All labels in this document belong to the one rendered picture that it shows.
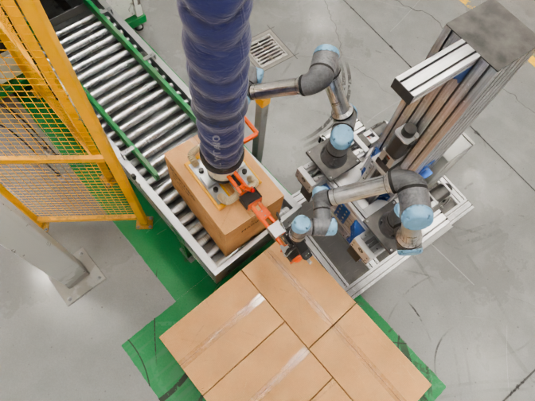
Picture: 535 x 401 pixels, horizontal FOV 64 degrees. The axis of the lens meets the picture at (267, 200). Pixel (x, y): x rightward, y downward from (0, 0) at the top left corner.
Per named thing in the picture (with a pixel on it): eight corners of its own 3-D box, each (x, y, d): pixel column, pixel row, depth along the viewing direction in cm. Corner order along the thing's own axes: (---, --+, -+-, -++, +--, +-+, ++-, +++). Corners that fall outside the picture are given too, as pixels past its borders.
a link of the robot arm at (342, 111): (333, 138, 235) (304, 65, 191) (339, 116, 241) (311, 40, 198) (356, 138, 230) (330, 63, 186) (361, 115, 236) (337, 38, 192)
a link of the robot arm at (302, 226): (314, 231, 179) (293, 231, 178) (309, 239, 189) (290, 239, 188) (312, 213, 182) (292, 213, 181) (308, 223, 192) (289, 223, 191)
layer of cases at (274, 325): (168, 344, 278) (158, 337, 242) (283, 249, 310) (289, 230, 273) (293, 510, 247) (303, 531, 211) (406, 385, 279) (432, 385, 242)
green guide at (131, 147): (19, 35, 318) (13, 25, 309) (32, 29, 321) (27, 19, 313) (146, 188, 276) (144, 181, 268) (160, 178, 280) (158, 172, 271)
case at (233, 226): (172, 184, 279) (163, 153, 243) (223, 153, 291) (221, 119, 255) (225, 257, 262) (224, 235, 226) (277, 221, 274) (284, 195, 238)
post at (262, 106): (249, 172, 349) (255, 94, 258) (255, 167, 351) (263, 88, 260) (255, 177, 347) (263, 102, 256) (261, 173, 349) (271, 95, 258)
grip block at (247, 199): (237, 199, 224) (237, 194, 219) (252, 189, 227) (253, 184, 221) (247, 212, 222) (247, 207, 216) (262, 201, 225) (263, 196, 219)
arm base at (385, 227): (393, 207, 230) (400, 200, 221) (412, 229, 226) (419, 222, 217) (372, 222, 226) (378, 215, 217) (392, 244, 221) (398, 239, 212)
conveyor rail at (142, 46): (99, 13, 351) (91, -6, 334) (104, 11, 352) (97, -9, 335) (289, 219, 291) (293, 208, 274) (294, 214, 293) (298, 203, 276)
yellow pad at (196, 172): (184, 165, 241) (183, 161, 236) (199, 156, 244) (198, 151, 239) (219, 211, 231) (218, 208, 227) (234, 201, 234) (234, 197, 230)
